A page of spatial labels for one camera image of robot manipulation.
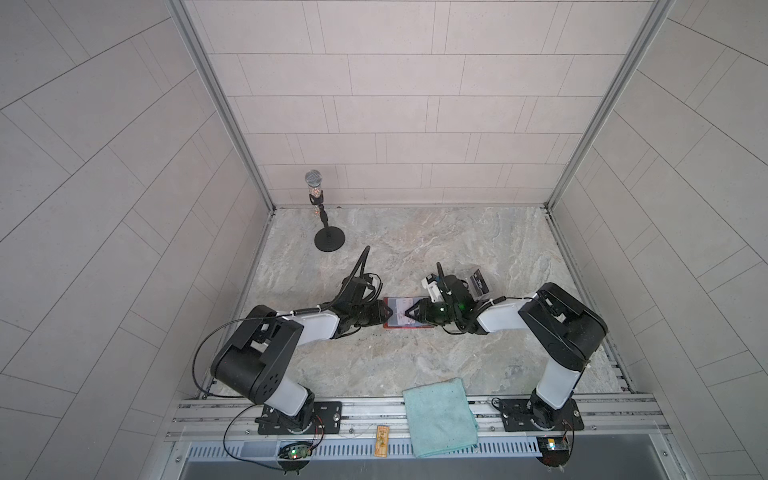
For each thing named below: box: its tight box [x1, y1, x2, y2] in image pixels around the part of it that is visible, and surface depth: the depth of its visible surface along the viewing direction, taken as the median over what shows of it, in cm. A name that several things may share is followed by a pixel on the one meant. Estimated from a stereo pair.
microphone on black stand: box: [305, 169, 345, 252], surface depth 105 cm
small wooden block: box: [374, 425, 390, 458], surface depth 69 cm
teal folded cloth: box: [402, 377, 479, 458], surface depth 72 cm
